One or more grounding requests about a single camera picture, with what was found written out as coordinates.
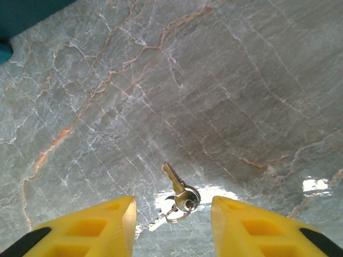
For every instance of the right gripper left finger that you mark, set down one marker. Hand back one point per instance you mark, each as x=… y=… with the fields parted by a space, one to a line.
x=80 y=233

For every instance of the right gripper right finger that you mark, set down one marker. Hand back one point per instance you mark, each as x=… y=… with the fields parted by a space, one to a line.
x=262 y=235

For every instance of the small metal key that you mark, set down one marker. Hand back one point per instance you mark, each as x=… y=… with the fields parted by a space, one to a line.
x=174 y=178
x=156 y=225

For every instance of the small teal padlock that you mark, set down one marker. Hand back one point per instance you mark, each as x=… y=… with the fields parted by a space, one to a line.
x=4 y=52

